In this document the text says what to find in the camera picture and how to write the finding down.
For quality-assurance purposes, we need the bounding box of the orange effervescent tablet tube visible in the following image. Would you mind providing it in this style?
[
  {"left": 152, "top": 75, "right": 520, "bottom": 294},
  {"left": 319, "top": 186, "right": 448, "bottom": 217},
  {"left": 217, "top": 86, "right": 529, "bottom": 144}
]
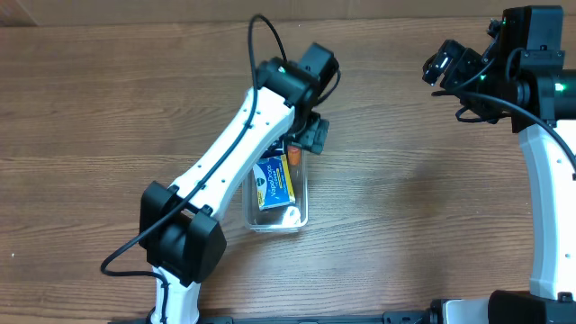
[{"left": 286, "top": 146, "right": 302, "bottom": 167}]

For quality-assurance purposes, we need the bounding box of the blue yellow VapoDrops box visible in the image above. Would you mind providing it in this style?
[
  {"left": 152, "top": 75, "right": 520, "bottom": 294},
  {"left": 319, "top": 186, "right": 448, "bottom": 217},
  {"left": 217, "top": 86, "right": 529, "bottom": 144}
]
[{"left": 253, "top": 155, "right": 295, "bottom": 211}]

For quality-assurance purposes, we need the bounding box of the clear plastic container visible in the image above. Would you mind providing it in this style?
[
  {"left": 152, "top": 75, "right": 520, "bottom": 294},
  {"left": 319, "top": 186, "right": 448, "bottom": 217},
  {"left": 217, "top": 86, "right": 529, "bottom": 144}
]
[{"left": 242, "top": 150, "right": 309, "bottom": 233}]

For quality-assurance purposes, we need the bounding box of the white blue Hansaplast box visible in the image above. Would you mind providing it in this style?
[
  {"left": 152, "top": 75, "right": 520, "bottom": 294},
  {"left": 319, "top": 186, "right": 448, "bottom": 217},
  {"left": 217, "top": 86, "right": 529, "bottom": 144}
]
[{"left": 262, "top": 139, "right": 286, "bottom": 158}]

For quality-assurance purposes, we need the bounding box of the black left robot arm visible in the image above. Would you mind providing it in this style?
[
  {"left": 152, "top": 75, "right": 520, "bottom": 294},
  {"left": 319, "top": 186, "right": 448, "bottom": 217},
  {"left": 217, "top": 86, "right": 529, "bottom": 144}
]
[{"left": 139, "top": 43, "right": 339, "bottom": 323}]

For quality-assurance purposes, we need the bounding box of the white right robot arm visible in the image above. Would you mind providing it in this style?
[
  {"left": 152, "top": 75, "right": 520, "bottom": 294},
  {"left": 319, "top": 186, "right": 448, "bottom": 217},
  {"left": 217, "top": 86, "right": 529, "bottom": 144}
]
[{"left": 402, "top": 5, "right": 575, "bottom": 323}]

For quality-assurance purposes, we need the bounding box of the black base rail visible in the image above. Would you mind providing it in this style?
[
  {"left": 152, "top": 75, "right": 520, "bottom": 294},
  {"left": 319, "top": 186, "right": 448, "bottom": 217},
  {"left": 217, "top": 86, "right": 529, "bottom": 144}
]
[{"left": 107, "top": 308, "right": 442, "bottom": 324}]

